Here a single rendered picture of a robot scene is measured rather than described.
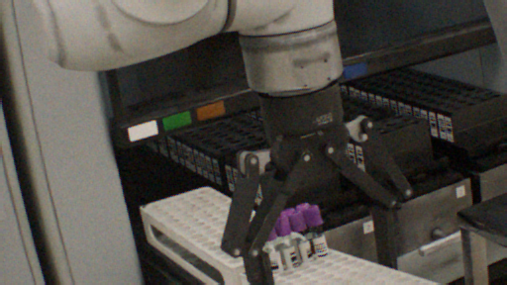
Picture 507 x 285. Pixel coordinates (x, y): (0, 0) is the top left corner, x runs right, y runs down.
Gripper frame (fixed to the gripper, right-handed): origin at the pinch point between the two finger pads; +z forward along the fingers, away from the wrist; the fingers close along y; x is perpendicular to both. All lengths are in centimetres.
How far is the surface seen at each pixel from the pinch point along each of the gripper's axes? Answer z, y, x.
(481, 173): 6.7, 39.6, 29.5
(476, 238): 8.8, 28.0, 14.6
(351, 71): -10.7, 24.3, 35.5
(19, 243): -0.7, -23.3, 38.3
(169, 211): 0.8, -2.4, 38.2
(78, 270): 5.0, -16.3, 38.2
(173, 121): -10.8, -0.4, 35.5
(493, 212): 5.2, 29.6, 12.5
